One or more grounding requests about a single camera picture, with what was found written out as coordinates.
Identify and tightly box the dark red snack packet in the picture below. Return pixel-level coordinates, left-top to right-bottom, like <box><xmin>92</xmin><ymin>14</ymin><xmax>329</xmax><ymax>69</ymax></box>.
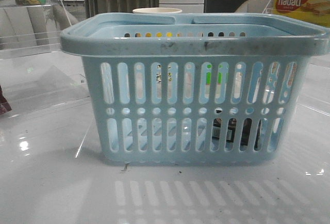
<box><xmin>0</xmin><ymin>87</ymin><xmax>12</xmax><ymax>115</ymax></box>

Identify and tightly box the clear acrylic shelf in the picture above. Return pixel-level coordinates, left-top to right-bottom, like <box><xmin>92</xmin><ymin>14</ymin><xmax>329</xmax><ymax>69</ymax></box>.
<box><xmin>262</xmin><ymin>0</ymin><xmax>330</xmax><ymax>116</ymax></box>
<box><xmin>1</xmin><ymin>0</ymin><xmax>89</xmax><ymax>118</ymax></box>

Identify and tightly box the clear acrylic left shelf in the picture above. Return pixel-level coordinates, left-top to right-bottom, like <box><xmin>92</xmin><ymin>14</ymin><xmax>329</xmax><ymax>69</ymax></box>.
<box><xmin>1</xmin><ymin>0</ymin><xmax>89</xmax><ymax>118</ymax></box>

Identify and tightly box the clear acrylic right shelf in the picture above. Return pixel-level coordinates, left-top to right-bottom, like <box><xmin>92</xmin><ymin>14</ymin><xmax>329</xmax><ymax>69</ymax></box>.
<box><xmin>262</xmin><ymin>0</ymin><xmax>330</xmax><ymax>116</ymax></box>

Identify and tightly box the light blue plastic basket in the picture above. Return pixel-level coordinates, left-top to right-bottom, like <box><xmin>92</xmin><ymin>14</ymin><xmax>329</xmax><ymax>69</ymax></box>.
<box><xmin>60</xmin><ymin>12</ymin><xmax>329</xmax><ymax>163</ymax></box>

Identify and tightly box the black tissue pack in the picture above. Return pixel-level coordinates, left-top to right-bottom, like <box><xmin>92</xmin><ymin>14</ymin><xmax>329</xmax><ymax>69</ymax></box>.
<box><xmin>210</xmin><ymin>118</ymin><xmax>268</xmax><ymax>151</ymax></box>

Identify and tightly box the yellow nabati wafer box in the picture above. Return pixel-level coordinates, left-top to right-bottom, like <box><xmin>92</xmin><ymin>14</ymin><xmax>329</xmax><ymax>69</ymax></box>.
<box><xmin>272</xmin><ymin>0</ymin><xmax>329</xmax><ymax>27</ymax></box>

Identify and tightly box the white paper cup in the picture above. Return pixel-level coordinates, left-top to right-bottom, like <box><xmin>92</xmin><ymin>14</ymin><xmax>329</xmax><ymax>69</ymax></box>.
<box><xmin>133</xmin><ymin>7</ymin><xmax>182</xmax><ymax>15</ymax></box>

